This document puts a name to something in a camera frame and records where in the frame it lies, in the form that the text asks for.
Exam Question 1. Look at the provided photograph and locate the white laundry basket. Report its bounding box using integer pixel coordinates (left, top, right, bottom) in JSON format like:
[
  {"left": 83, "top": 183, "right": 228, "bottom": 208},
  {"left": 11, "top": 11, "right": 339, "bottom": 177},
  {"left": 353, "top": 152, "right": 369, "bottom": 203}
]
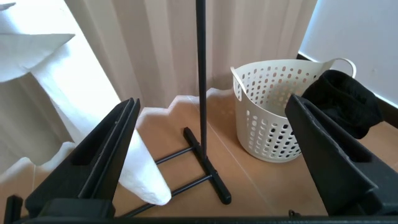
[{"left": 229, "top": 57, "right": 358, "bottom": 164}]

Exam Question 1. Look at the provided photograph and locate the white printed t-shirt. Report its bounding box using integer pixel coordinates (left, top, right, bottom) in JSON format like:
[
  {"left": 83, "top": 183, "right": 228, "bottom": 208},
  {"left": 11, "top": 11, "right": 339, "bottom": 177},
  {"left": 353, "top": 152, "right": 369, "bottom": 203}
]
[{"left": 0, "top": 0, "right": 172, "bottom": 206}]

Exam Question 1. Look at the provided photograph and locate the black garment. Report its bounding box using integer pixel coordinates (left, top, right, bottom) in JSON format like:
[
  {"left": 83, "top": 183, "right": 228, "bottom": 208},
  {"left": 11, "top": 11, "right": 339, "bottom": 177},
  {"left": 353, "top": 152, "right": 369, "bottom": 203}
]
[{"left": 301, "top": 69, "right": 384, "bottom": 140}]

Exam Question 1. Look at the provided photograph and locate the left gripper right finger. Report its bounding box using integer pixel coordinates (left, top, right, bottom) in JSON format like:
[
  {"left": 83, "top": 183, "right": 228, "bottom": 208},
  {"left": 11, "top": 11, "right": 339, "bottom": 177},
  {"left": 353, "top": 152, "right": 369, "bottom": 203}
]
[{"left": 284, "top": 93, "right": 398, "bottom": 217}]

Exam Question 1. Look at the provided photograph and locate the black clothes rack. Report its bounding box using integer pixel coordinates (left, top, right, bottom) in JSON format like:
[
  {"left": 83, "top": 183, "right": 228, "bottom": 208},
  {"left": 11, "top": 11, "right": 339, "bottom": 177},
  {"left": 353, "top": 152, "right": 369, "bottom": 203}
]
[{"left": 2, "top": 0, "right": 233, "bottom": 218}]

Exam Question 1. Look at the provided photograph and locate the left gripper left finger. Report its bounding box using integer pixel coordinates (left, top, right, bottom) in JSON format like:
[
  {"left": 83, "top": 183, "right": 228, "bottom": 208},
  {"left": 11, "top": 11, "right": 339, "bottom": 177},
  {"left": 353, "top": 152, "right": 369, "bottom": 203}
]
[{"left": 24, "top": 98, "right": 141, "bottom": 218}]

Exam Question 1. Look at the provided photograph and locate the beige curtain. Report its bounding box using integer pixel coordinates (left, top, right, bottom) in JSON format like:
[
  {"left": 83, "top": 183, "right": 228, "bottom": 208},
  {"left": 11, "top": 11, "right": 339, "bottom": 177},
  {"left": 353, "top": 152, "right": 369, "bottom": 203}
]
[{"left": 0, "top": 0, "right": 318, "bottom": 175}]

